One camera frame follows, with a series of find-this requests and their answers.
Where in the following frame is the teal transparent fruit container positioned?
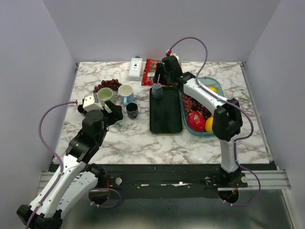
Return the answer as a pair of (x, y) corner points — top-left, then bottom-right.
(179, 92), (214, 136)

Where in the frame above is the yellow mango fruit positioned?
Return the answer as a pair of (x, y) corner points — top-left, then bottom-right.
(205, 116), (214, 133)

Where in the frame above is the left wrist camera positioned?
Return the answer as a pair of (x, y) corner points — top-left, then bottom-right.
(76, 93), (102, 112)

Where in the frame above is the red snack bag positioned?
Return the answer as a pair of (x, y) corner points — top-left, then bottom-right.
(142, 59), (159, 86)

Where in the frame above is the grey blue dotted mug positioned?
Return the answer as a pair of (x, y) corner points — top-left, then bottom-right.
(152, 83), (163, 99)

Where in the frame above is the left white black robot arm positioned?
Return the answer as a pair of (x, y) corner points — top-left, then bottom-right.
(17, 100), (123, 229)

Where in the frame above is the red dragon fruit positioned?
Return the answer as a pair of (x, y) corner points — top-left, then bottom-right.
(187, 111), (205, 132)

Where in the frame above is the brown striped mug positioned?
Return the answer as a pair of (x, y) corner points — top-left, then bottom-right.
(77, 105), (87, 116)

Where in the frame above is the light green large mug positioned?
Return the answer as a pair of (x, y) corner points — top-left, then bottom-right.
(97, 87), (115, 107)

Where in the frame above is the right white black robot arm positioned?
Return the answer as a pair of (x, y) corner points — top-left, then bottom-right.
(156, 55), (243, 187)

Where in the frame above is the dark red grape bunch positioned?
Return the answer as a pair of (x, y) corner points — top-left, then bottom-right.
(93, 79), (122, 93)

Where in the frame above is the mint green mug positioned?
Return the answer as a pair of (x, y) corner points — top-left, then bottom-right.
(105, 106), (123, 126)

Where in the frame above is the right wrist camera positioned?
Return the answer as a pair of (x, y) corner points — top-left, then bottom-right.
(166, 49), (179, 61)

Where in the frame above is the white rectangular box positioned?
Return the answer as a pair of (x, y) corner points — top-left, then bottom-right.
(128, 57), (142, 81)

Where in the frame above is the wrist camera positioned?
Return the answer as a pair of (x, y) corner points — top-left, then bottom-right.
(166, 49), (179, 61)
(76, 93), (102, 112)

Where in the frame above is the light blue hexagonal mug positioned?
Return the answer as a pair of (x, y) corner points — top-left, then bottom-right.
(118, 85), (134, 105)

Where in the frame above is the yellow lemon fruit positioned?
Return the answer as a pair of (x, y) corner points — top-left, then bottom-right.
(209, 87), (217, 93)

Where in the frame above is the red grape bunch in container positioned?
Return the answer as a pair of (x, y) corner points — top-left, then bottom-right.
(182, 94), (212, 120)

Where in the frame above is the aluminium frame rail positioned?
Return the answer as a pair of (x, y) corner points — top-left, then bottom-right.
(37, 170), (291, 194)

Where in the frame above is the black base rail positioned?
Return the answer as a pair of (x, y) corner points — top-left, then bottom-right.
(49, 163), (279, 200)

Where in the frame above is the black tray gold rim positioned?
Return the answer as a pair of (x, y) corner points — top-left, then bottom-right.
(149, 87), (183, 134)

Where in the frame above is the dark blue mug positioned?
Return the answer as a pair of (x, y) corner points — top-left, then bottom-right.
(126, 103), (139, 119)

